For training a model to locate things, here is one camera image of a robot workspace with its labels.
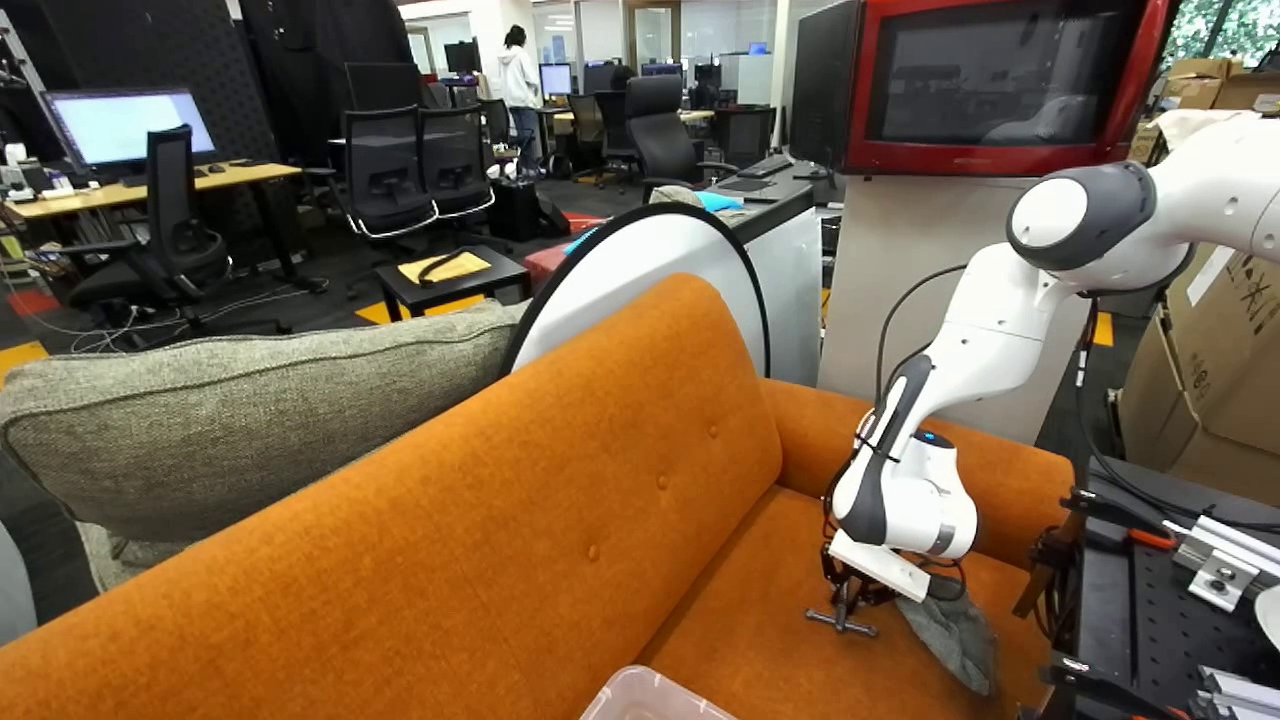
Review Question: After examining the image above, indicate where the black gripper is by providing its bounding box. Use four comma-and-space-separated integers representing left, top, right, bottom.
817, 552, 881, 634

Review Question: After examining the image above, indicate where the metal T-shaped object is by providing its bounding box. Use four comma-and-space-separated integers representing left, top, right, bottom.
800, 604, 885, 644

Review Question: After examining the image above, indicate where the grey crumpled cloth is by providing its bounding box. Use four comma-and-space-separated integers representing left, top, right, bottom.
887, 568, 1005, 701

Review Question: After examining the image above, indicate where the clear plastic bin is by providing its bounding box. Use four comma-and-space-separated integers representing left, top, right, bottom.
578, 662, 737, 720

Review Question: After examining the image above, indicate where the black mounting platform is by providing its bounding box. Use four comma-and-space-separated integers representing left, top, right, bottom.
1031, 452, 1280, 720

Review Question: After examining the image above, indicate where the grey topped side cabinet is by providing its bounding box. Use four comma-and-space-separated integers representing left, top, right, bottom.
647, 169, 837, 391

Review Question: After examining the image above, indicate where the orange fabric sofa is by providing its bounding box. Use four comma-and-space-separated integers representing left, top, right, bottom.
0, 273, 1082, 720

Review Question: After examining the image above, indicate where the cardboard box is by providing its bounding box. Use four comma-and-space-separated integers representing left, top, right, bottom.
1118, 246, 1280, 512

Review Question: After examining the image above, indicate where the low black table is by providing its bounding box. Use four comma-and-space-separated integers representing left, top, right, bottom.
372, 239, 537, 325

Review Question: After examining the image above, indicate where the black office chair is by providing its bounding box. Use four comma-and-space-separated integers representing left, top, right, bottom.
332, 101, 438, 246
64, 125, 234, 314
622, 71, 713, 191
415, 104, 502, 223

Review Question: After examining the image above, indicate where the yellow pad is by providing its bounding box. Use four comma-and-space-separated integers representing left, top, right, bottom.
395, 250, 498, 289

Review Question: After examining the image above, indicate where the red and black microwave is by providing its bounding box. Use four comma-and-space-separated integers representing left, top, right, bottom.
787, 0, 1185, 181

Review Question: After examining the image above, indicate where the person in white top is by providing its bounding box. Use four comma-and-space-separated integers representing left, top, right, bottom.
494, 20, 547, 173

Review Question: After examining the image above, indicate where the grey cushion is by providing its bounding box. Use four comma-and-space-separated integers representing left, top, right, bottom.
0, 300, 534, 597

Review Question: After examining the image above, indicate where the wooden desk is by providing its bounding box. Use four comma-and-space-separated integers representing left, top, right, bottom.
5, 157, 307, 223

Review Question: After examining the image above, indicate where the computer monitor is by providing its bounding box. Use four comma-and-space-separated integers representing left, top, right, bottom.
42, 83, 224, 177

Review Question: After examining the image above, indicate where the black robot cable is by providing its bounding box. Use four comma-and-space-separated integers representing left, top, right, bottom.
871, 260, 972, 404

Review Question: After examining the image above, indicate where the silver metal bracket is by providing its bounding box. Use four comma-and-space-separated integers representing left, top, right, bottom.
1173, 512, 1280, 618

